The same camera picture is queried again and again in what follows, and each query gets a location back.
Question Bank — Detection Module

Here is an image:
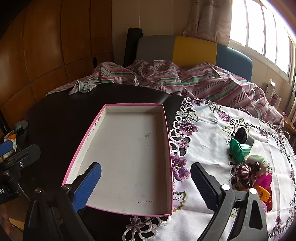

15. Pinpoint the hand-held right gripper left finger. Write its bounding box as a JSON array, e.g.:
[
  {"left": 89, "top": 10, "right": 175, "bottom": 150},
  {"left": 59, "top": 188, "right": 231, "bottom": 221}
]
[{"left": 23, "top": 162, "right": 102, "bottom": 241}]

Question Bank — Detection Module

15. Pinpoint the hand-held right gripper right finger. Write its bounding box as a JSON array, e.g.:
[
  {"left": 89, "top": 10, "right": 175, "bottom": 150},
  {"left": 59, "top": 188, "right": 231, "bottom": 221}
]
[{"left": 190, "top": 162, "right": 269, "bottom": 241}]

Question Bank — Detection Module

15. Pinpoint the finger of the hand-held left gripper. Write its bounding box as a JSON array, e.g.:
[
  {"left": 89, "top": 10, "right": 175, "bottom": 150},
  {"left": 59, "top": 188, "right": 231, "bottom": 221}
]
[{"left": 0, "top": 140, "right": 41, "bottom": 172}]

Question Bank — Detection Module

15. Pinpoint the brown hair brush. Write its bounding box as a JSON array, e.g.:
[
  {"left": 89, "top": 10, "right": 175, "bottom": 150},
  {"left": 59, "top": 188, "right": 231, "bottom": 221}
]
[{"left": 237, "top": 162, "right": 262, "bottom": 189}]

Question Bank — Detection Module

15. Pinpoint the green plastic toy piece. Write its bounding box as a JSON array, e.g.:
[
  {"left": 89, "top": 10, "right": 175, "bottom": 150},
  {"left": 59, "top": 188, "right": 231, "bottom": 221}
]
[{"left": 229, "top": 138, "right": 252, "bottom": 163}]

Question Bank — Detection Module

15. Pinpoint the pink cardboard box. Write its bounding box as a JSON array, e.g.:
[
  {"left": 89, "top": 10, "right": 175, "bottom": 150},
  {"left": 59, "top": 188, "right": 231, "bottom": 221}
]
[{"left": 61, "top": 103, "right": 173, "bottom": 217}]

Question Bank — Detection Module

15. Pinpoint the green white plug-in device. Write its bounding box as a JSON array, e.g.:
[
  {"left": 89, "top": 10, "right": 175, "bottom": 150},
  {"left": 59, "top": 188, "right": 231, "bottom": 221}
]
[{"left": 246, "top": 155, "right": 273, "bottom": 174}]

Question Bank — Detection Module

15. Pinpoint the magenta plastic toy figure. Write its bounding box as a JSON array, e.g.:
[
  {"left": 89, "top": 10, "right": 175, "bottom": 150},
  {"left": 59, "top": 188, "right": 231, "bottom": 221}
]
[{"left": 254, "top": 173, "right": 273, "bottom": 188}]

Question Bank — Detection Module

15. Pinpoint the yellow plastic toy piece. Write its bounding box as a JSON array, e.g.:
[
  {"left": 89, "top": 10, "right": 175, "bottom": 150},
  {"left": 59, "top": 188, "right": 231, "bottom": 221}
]
[{"left": 258, "top": 185, "right": 272, "bottom": 202}]

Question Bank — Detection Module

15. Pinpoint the black round toy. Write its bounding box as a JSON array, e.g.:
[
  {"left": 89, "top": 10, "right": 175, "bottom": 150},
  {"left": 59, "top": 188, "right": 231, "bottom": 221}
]
[{"left": 232, "top": 127, "right": 255, "bottom": 147}]

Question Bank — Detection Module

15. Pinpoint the crumpled white orange bag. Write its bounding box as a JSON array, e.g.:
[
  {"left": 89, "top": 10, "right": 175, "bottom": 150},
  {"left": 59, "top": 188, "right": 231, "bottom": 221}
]
[{"left": 3, "top": 131, "right": 18, "bottom": 151}]

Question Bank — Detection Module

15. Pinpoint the dark teal object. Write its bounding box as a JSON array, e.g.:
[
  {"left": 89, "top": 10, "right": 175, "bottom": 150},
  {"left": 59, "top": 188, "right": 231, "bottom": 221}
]
[{"left": 14, "top": 120, "right": 29, "bottom": 149}]

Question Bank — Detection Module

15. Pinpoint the white embroidered floral tablecloth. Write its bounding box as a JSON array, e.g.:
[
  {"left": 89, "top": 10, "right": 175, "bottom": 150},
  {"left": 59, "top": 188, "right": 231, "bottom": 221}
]
[{"left": 122, "top": 97, "right": 296, "bottom": 241}]

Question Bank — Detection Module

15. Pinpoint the striped pink green bedsheet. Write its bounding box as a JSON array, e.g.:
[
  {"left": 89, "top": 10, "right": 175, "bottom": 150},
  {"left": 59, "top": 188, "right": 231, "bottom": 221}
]
[{"left": 46, "top": 60, "right": 285, "bottom": 128}]

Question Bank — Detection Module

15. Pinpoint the wooden side table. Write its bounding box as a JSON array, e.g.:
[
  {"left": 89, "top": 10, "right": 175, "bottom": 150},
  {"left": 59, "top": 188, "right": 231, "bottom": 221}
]
[{"left": 281, "top": 111, "right": 296, "bottom": 139}]

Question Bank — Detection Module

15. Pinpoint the wooden wardrobe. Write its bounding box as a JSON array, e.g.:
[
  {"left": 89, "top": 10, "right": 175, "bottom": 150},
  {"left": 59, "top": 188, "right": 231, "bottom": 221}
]
[{"left": 0, "top": 0, "right": 114, "bottom": 139}]

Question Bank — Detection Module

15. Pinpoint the small printed carton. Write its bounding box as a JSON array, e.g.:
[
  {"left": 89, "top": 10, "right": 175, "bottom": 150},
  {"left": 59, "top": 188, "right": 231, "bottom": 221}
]
[{"left": 272, "top": 91, "right": 282, "bottom": 106}]

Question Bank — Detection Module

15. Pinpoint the white carton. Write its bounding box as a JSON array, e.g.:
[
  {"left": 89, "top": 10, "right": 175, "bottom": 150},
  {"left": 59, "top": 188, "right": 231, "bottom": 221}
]
[{"left": 265, "top": 79, "right": 277, "bottom": 99}]

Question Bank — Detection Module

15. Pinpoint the grey yellow blue headboard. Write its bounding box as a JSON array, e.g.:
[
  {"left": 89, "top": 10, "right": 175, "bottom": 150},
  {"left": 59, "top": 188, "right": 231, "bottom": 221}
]
[{"left": 135, "top": 35, "right": 253, "bottom": 82}]

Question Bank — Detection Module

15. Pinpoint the black rolled mat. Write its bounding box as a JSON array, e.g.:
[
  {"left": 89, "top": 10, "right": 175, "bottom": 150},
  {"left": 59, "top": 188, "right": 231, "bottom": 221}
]
[{"left": 123, "top": 28, "right": 142, "bottom": 67}]

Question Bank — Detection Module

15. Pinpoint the beige patterned curtain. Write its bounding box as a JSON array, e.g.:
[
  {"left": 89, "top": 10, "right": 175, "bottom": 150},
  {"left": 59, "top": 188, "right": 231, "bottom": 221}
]
[{"left": 183, "top": 0, "right": 232, "bottom": 45}]

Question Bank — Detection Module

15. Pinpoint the window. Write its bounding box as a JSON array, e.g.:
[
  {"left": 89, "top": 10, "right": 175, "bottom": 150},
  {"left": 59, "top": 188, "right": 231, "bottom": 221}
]
[{"left": 229, "top": 0, "right": 296, "bottom": 81}]

